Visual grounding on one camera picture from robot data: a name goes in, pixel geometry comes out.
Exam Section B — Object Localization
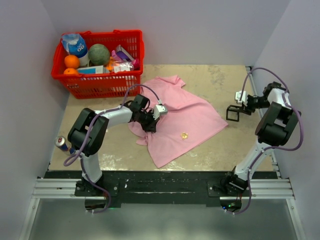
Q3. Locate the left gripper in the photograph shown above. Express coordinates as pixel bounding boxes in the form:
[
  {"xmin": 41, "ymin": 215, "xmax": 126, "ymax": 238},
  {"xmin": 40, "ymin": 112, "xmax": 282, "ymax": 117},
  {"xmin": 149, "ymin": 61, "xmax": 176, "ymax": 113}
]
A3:
[{"xmin": 137, "ymin": 109, "xmax": 160, "ymax": 134}]

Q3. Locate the small black stand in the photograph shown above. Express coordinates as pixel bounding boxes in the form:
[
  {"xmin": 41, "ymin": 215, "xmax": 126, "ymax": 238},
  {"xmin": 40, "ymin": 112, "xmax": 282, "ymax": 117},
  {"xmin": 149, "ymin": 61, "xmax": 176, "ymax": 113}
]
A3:
[{"xmin": 225, "ymin": 105, "xmax": 242, "ymax": 122}]

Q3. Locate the gold rhinestone brooch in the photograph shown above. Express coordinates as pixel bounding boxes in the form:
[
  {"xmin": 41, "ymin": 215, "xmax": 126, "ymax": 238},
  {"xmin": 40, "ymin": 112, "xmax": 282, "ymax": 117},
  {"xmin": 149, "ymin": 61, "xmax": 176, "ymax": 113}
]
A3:
[{"xmin": 180, "ymin": 132, "xmax": 189, "ymax": 140}]

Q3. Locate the pink garment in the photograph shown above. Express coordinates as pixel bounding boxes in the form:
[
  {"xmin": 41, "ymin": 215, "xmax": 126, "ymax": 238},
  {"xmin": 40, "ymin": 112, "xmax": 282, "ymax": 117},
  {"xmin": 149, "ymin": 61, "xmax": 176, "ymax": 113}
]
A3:
[{"xmin": 128, "ymin": 75, "xmax": 228, "ymax": 168}]

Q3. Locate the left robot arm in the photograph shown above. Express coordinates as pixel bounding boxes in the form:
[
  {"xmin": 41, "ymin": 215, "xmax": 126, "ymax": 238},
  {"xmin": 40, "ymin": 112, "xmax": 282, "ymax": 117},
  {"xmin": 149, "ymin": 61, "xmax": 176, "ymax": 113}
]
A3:
[{"xmin": 63, "ymin": 94, "xmax": 168, "ymax": 196}]

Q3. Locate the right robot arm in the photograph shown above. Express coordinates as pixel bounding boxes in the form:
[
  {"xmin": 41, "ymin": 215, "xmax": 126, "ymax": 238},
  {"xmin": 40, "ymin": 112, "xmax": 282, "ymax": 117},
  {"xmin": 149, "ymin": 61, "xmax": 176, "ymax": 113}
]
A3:
[{"xmin": 220, "ymin": 82, "xmax": 298, "ymax": 197}]

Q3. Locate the red plastic shopping basket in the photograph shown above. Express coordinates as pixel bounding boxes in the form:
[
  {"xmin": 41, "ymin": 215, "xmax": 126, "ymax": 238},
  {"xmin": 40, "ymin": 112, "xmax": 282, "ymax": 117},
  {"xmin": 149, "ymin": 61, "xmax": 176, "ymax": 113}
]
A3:
[{"xmin": 51, "ymin": 29, "xmax": 145, "ymax": 99}]

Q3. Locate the pink white snack packet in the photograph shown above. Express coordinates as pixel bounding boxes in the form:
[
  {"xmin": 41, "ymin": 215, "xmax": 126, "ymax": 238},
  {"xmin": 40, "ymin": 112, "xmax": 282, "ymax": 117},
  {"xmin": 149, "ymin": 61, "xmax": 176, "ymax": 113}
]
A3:
[{"xmin": 109, "ymin": 59, "xmax": 140, "ymax": 73}]

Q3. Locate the white blue carton box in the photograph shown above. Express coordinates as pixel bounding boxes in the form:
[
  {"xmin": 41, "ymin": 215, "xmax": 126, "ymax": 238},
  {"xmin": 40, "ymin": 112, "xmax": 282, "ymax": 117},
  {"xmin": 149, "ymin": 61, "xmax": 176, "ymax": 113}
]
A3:
[{"xmin": 77, "ymin": 65, "xmax": 109, "ymax": 75}]

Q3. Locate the purple white box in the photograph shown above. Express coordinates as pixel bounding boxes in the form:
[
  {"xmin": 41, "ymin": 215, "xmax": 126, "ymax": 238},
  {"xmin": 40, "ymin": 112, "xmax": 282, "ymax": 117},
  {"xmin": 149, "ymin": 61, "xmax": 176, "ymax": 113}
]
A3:
[{"xmin": 111, "ymin": 44, "xmax": 135, "ymax": 62}]

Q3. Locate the green melon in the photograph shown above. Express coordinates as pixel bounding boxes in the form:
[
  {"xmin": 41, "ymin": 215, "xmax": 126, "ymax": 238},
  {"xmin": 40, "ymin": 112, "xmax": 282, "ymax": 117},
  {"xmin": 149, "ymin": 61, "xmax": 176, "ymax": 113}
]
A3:
[{"xmin": 88, "ymin": 43, "xmax": 111, "ymax": 66}]

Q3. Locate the energy drink can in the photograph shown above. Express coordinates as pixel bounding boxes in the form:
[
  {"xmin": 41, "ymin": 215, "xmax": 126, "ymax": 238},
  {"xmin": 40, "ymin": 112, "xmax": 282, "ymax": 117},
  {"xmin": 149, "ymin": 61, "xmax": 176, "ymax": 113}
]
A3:
[{"xmin": 54, "ymin": 136, "xmax": 75, "ymax": 155}]

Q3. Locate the orange fruit lower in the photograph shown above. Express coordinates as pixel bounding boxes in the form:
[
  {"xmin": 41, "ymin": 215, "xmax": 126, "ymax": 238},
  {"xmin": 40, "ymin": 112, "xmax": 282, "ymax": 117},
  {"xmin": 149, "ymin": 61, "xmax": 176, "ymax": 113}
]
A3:
[{"xmin": 63, "ymin": 68, "xmax": 79, "ymax": 75}]

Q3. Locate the orange fruit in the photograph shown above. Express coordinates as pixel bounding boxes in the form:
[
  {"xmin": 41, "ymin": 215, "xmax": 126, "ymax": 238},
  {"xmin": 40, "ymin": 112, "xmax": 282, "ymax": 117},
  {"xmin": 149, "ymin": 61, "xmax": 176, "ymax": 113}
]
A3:
[
  {"xmin": 64, "ymin": 55, "xmax": 80, "ymax": 69},
  {"xmin": 63, "ymin": 68, "xmax": 79, "ymax": 75}
]

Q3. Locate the orange fruit upper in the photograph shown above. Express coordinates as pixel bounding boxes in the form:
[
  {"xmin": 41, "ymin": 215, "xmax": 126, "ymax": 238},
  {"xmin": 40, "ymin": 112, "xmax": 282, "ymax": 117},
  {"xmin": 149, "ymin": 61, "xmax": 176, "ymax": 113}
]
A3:
[{"xmin": 64, "ymin": 55, "xmax": 80, "ymax": 69}]

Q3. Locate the blue white plastic bag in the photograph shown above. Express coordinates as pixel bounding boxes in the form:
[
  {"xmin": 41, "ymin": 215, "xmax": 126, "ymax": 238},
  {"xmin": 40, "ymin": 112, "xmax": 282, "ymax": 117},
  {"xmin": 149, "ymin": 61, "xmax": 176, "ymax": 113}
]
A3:
[{"xmin": 61, "ymin": 33, "xmax": 90, "ymax": 67}]

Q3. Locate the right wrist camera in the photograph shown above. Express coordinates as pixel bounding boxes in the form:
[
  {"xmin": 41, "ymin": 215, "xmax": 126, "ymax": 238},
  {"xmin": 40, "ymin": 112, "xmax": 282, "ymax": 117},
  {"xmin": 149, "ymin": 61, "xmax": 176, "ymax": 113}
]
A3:
[{"xmin": 235, "ymin": 90, "xmax": 248, "ymax": 106}]

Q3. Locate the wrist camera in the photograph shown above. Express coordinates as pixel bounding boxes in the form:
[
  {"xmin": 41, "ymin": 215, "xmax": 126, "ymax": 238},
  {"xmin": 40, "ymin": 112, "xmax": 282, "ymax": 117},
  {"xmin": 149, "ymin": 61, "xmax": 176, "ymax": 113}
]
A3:
[
  {"xmin": 235, "ymin": 90, "xmax": 248, "ymax": 106},
  {"xmin": 153, "ymin": 104, "xmax": 168, "ymax": 120}
]

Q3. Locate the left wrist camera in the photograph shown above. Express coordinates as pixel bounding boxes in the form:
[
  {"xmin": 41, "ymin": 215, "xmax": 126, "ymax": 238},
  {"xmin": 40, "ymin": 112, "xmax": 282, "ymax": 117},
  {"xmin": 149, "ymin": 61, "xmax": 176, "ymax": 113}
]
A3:
[{"xmin": 153, "ymin": 104, "xmax": 168, "ymax": 120}]

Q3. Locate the black metal base frame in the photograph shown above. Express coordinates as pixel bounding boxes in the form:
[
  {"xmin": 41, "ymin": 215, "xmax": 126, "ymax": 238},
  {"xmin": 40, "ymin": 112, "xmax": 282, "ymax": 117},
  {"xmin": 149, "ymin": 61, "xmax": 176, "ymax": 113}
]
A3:
[{"xmin": 44, "ymin": 170, "xmax": 253, "ymax": 213}]

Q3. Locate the aluminium rail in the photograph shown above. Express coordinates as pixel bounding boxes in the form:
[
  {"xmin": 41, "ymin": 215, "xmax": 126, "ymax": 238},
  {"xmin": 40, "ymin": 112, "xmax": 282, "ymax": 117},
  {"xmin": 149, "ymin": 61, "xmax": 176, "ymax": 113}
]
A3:
[{"xmin": 32, "ymin": 178, "xmax": 295, "ymax": 200}]

